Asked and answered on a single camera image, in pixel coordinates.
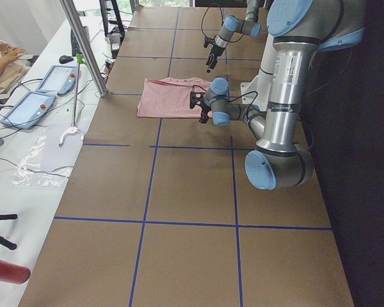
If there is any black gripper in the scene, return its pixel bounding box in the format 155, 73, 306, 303
204, 35, 226, 73
189, 91, 212, 123

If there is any pink Snoopy t-shirt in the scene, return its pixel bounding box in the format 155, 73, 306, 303
137, 77, 211, 118

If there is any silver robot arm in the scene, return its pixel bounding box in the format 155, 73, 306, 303
201, 1, 273, 73
189, 0, 366, 190

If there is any upper blue teach pendant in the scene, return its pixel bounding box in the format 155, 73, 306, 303
36, 65, 77, 95

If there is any blue teach pendant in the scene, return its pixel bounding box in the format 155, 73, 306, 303
0, 91, 56, 129
36, 65, 77, 95

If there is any black computer mouse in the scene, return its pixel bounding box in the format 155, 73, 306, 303
59, 55, 74, 64

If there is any lower blue teach pendant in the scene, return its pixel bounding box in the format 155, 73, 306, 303
0, 91, 56, 129

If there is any clear plastic bag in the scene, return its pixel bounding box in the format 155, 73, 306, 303
11, 128, 74, 190

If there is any seated person in beige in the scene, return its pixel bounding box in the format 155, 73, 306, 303
0, 40, 29, 94

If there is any black tripod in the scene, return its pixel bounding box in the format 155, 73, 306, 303
0, 214, 18, 250

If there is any red cylinder bottle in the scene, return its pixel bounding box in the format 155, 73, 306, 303
0, 260, 31, 284

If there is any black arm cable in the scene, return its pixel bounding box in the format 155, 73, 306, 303
191, 84, 260, 124
200, 3, 244, 44

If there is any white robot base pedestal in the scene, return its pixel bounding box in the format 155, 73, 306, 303
241, 34, 276, 111

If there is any green handled reacher grabber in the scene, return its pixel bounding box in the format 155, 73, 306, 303
59, 54, 85, 147

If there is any aluminium camera mast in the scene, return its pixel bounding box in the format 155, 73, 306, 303
60, 0, 107, 97

